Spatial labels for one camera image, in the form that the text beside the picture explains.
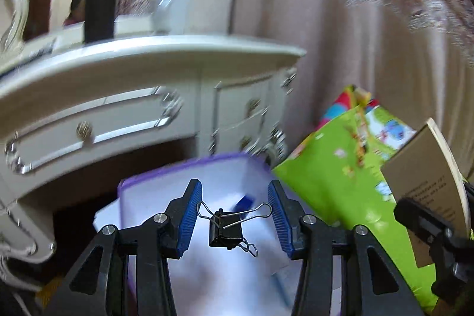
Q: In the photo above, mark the white dressing table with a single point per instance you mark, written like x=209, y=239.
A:
x=111, y=60

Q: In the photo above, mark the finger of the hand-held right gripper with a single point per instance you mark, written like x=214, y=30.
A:
x=426, y=218

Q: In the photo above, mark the brown cardboard box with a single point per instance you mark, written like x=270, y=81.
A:
x=418, y=171

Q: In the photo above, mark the small blue object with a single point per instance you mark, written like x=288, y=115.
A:
x=243, y=204

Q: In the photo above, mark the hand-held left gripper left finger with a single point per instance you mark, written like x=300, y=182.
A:
x=189, y=219

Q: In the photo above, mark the white mug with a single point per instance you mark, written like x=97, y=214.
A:
x=170, y=14

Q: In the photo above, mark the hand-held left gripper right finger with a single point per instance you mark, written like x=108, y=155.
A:
x=279, y=223

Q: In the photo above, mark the black binder clip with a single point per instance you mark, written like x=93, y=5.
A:
x=224, y=232

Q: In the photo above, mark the beige floral curtain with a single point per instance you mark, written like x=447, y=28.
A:
x=351, y=42

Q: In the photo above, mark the green cartoon play mat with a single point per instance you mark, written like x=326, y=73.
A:
x=326, y=182

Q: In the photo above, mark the purple-rimmed plastic storage box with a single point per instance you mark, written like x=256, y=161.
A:
x=148, y=197

